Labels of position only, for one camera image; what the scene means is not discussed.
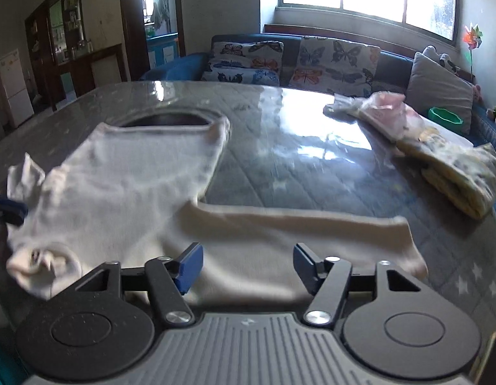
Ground white refrigerator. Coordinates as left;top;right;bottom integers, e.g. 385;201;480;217
0;48;34;128

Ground dark wooden cabinet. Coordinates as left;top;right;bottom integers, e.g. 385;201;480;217
24;0;129;110

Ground hanging grey clothes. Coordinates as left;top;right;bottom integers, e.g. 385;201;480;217
151;0;171;31

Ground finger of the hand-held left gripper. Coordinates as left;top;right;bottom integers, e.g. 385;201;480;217
0;184;29;227

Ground round black induction cooktop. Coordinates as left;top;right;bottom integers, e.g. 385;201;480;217
119;113;209;128

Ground green container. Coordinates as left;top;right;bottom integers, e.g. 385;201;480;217
428;106;466;130

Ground blue sofa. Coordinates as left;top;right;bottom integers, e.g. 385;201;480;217
139;34;496;151

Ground grey pillow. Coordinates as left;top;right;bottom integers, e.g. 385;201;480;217
406;52;474;136

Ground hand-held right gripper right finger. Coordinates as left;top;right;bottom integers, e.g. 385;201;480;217
293;243;424;327

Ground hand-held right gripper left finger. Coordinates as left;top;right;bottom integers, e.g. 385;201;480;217
73;243;204;327

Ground blue kitchen cabinet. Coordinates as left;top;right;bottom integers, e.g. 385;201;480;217
146;32;179;70

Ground butterfly print cushion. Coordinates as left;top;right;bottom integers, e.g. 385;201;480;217
288;37;382;98
201;41;285;87

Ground colourful pinwheel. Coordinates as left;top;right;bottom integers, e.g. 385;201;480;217
462;24;484;79

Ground cream long-sleeve shirt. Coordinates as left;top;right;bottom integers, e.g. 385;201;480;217
5;117;430;302

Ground black and white plush toy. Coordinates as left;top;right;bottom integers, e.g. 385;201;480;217
422;45;462;73

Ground yellow floral folded cloth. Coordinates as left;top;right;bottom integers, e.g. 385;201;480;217
396;127;496;220

